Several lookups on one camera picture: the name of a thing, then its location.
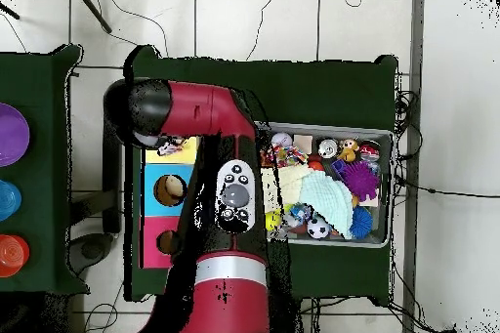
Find polka-dot paper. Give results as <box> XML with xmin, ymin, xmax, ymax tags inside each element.
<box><xmin>261</xmin><ymin>144</ymin><xmax>309</xmax><ymax>168</ymax></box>
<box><xmin>157</xmin><ymin>135</ymin><xmax>188</xmax><ymax>157</ymax></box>

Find wooden three-hole sorting box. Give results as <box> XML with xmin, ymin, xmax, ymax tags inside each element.
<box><xmin>139</xmin><ymin>136</ymin><xmax>201</xmax><ymax>270</ymax></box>

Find silver mesh bin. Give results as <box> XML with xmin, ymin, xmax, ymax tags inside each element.
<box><xmin>255</xmin><ymin>120</ymin><xmax>394</xmax><ymax>249</ymax></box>

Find white toy baseball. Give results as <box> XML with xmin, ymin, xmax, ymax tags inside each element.
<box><xmin>270</xmin><ymin>131</ymin><xmax>294</xmax><ymax>148</ymax></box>

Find cream cloth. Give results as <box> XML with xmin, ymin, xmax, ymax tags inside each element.
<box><xmin>261</xmin><ymin>164</ymin><xmax>313</xmax><ymax>213</ymax></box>

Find plain wooden block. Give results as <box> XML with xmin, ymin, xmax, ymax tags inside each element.
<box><xmin>293</xmin><ymin>134</ymin><xmax>313</xmax><ymax>155</ymax></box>

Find silver drink can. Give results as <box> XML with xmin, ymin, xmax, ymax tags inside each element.
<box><xmin>317</xmin><ymin>138</ymin><xmax>338</xmax><ymax>159</ymax></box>

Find mint green cloth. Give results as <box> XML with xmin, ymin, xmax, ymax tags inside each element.
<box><xmin>298</xmin><ymin>170</ymin><xmax>354</xmax><ymax>240</ymax></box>

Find dark green tablecloth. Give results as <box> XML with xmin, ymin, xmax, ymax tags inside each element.
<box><xmin>124</xmin><ymin>45</ymin><xmax>399</xmax><ymax>303</ymax></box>

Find brown monkey plush toy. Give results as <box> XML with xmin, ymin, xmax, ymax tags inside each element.
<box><xmin>337</xmin><ymin>138</ymin><xmax>360</xmax><ymax>163</ymax></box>

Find purple spiky ball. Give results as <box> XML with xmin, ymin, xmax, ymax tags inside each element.
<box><xmin>339</xmin><ymin>160</ymin><xmax>381</xmax><ymax>202</ymax></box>

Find blue fuzzy ball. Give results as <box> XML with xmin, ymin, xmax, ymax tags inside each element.
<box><xmin>350</xmin><ymin>205</ymin><xmax>374</xmax><ymax>240</ymax></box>

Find dark green side-table cloth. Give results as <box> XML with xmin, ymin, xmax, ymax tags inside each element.
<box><xmin>0</xmin><ymin>45</ymin><xmax>91</xmax><ymax>295</ymax></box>

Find dark tripod leg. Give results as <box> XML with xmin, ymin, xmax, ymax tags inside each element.
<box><xmin>71</xmin><ymin>0</ymin><xmax>113</xmax><ymax>34</ymax></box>
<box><xmin>0</xmin><ymin>0</ymin><xmax>21</xmax><ymax>21</ymax></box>

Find purple plastic bowl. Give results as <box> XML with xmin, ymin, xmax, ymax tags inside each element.
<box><xmin>0</xmin><ymin>102</ymin><xmax>31</xmax><ymax>168</ymax></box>

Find blue plastic bowl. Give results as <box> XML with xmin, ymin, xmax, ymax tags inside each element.
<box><xmin>0</xmin><ymin>179</ymin><xmax>22</xmax><ymax>222</ymax></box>

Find orange plastic bowl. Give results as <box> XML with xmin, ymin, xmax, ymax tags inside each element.
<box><xmin>0</xmin><ymin>233</ymin><xmax>31</xmax><ymax>278</ymax></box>

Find thin black floor cable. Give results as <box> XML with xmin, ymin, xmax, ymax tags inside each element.
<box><xmin>245</xmin><ymin>0</ymin><xmax>283</xmax><ymax>62</ymax></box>

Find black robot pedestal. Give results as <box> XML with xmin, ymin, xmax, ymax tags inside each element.
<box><xmin>269</xmin><ymin>295</ymin><xmax>305</xmax><ymax>333</ymax></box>

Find tangled black cable bundle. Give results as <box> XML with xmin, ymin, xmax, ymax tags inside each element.
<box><xmin>392</xmin><ymin>88</ymin><xmax>425</xmax><ymax>209</ymax></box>

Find long black floor cable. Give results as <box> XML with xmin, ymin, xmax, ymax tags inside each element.
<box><xmin>394</xmin><ymin>176</ymin><xmax>500</xmax><ymax>199</ymax></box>

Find grey floor cable cover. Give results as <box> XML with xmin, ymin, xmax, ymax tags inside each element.
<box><xmin>401</xmin><ymin>0</ymin><xmax>426</xmax><ymax>287</ymax></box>

